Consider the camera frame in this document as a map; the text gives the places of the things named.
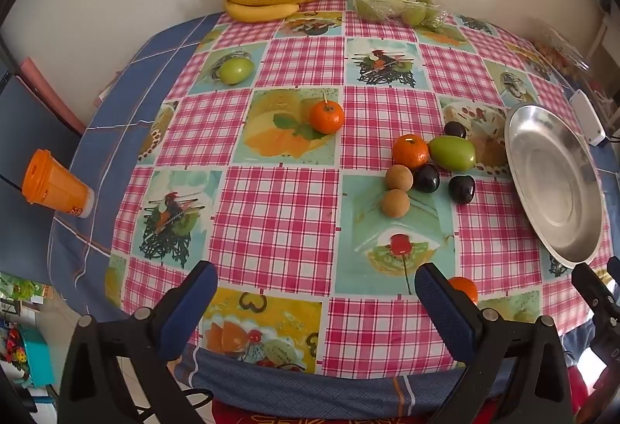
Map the pink checkered printed tablecloth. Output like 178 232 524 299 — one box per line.
104 0 616 379

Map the pink chair back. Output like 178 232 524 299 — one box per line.
17 57 98 134

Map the teal plastic box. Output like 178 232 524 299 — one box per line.
19 327 49 387

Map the elongated green fruit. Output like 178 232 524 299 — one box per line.
429 136 477 172

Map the orange tangerine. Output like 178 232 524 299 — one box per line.
448 276 479 306
391 134 431 169

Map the blue tablecloth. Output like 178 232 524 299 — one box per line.
46 12 620 420

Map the brown longan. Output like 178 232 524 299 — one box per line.
380 189 410 217
385 165 414 192

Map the pile of small green jujubes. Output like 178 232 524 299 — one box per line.
353 0 444 28

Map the dark plum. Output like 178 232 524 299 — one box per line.
448 174 476 204
412 164 441 193

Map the dark blue panel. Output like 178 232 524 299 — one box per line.
0 75 83 192

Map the large steel bowl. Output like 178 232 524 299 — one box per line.
504 103 606 270

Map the round green apple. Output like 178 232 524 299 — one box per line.
218 58 255 84

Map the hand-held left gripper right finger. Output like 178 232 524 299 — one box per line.
415 262 575 424

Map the clear plastic clamshell container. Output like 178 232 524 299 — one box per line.
533 24 592 76

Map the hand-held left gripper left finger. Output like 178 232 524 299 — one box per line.
58 260 219 424

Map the white rectangular plastic box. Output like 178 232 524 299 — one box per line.
569 91 607 148

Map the pile of brown longans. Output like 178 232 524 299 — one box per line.
535 41 582 76

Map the orange plastic cup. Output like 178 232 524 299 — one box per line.
22 149 95 220

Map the clear plastic fruit tray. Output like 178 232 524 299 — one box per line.
350 0 449 30

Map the tangerine with stem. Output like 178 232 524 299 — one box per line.
308 97 346 134

